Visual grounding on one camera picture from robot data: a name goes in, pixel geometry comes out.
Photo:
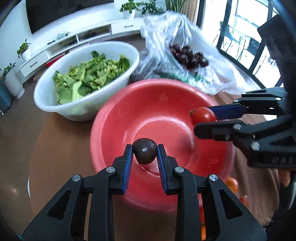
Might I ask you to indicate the dark plums in bag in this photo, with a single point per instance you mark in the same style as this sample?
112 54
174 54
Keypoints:
188 59

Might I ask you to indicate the clear plastic bag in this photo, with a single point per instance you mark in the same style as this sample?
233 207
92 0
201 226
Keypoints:
156 60

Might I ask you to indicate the small potted plant on cabinet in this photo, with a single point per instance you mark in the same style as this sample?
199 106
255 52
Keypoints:
24 51

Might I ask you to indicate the right blue planter plant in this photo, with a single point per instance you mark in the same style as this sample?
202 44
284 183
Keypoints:
175 5

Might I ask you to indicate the dark purple passion fruit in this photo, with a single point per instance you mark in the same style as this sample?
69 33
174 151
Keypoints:
145 150

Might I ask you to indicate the red box on floor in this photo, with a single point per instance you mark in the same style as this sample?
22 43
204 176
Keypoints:
52 61

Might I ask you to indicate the white plastic basin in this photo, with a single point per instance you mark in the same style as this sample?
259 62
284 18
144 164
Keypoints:
86 108

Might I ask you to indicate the red tomato on table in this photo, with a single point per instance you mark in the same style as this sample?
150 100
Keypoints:
244 199

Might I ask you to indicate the small plant right cabinet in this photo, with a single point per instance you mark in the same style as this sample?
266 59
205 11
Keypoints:
128 9

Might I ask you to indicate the brown tablecloth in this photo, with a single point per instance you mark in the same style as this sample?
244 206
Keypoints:
144 212

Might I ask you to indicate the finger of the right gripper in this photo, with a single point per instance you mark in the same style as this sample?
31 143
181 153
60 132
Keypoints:
233 108
223 130

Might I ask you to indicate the orange tangerine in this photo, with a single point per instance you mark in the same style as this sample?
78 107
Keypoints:
202 219
232 184

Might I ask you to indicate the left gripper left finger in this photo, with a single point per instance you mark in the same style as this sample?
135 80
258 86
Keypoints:
83 201

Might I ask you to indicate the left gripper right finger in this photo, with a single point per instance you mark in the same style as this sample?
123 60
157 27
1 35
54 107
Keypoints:
225 216

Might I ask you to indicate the wall-mounted black television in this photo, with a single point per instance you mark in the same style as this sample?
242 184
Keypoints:
42 12

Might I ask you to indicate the blue planter tall plant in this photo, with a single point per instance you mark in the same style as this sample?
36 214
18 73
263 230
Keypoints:
6 98

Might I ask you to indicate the green leafy vegetables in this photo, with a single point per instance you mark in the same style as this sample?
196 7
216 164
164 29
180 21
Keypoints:
88 77

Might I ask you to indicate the red plastic basin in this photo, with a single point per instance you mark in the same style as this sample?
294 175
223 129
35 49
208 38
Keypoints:
158 109

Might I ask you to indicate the white ribbed planter plant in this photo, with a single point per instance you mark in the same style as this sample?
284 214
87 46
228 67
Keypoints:
12 81

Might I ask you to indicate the right hand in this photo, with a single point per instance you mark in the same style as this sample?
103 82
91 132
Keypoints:
284 176

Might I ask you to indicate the white tall planter plant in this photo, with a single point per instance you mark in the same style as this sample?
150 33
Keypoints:
150 8

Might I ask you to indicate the red tomato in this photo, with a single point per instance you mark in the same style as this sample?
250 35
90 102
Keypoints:
202 115
244 199

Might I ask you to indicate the white TV cabinet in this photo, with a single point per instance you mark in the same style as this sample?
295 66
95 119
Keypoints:
99 32

